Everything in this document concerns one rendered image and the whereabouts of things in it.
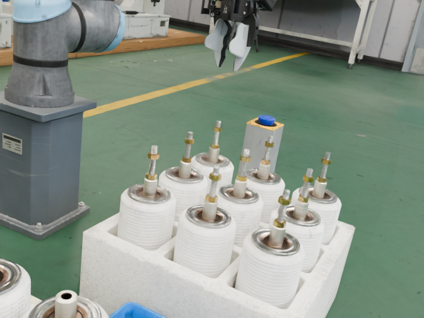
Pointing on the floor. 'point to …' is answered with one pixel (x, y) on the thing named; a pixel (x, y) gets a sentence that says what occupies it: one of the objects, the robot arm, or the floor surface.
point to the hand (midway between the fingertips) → (229, 62)
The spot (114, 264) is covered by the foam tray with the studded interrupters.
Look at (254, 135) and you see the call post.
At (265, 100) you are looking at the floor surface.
